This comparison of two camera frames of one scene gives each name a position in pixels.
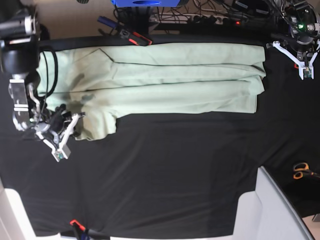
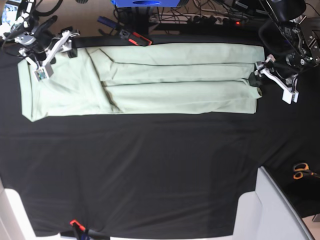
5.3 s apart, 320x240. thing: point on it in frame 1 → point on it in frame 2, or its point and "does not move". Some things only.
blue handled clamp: [107, 22] does not move
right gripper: [302, 50] → [287, 79]
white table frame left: [15, 223] does not move
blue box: [146, 3] does not move
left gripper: [55, 133] → [40, 47]
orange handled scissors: [302, 169] does not move
